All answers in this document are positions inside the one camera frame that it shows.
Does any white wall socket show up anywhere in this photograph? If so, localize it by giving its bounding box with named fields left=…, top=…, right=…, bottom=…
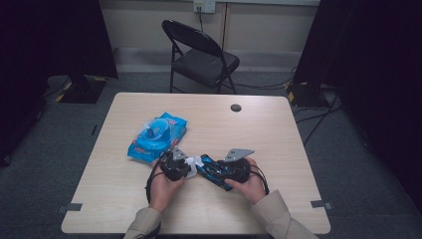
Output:
left=193, top=0, right=217, bottom=14

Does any person's right hand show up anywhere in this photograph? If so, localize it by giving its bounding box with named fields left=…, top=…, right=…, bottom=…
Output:
left=225, top=157, right=267, bottom=205

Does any black floor cable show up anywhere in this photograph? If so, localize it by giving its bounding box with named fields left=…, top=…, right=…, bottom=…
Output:
left=295, top=89, right=344, bottom=147
left=232, top=66, right=297, bottom=91

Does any hand-held gripper cable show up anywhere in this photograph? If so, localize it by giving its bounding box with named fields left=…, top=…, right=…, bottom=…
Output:
left=138, top=150, right=167, bottom=239
left=248, top=163, right=271, bottom=196

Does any person's left hand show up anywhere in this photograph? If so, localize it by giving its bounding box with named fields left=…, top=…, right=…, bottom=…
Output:
left=148, top=162, right=187, bottom=213

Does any grey tape strip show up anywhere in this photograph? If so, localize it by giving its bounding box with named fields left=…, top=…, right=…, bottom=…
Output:
left=311, top=200, right=333, bottom=210
left=57, top=202, right=84, bottom=214

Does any black plug with cable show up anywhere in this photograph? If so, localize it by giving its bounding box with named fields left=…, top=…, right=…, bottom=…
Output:
left=196, top=5, right=205, bottom=33

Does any blue toy car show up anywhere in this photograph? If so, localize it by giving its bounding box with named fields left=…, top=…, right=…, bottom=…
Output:
left=195, top=153, right=235, bottom=192

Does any left hand-held gripper cable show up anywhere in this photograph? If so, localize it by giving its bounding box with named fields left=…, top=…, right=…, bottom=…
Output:
left=138, top=150, right=167, bottom=239

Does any black stand base yellow tape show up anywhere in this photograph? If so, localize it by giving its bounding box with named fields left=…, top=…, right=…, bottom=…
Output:
left=286, top=82, right=329, bottom=108

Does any blue wet wipes pack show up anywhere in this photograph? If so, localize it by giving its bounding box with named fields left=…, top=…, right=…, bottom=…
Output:
left=126, top=112, right=188, bottom=164

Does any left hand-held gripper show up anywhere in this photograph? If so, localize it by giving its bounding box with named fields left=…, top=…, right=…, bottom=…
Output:
left=159, top=146, right=192, bottom=182

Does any white wet wipe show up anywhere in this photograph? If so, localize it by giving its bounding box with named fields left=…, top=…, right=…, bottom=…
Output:
left=183, top=154, right=205, bottom=180

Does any black curtain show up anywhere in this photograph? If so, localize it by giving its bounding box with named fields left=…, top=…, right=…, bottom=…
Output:
left=293, top=0, right=422, bottom=213
left=0, top=0, right=118, bottom=167

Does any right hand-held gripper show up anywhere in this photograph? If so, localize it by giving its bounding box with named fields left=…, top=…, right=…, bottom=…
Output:
left=217, top=147, right=256, bottom=184

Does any black folding chair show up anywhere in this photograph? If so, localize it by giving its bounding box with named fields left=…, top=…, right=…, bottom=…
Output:
left=161, top=19, right=241, bottom=95

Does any right hand-held gripper cable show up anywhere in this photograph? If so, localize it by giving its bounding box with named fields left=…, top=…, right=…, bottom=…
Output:
left=248, top=163, right=271, bottom=196

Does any vertical wall conduit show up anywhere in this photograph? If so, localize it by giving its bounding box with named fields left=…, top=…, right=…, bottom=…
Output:
left=221, top=2, right=231, bottom=51

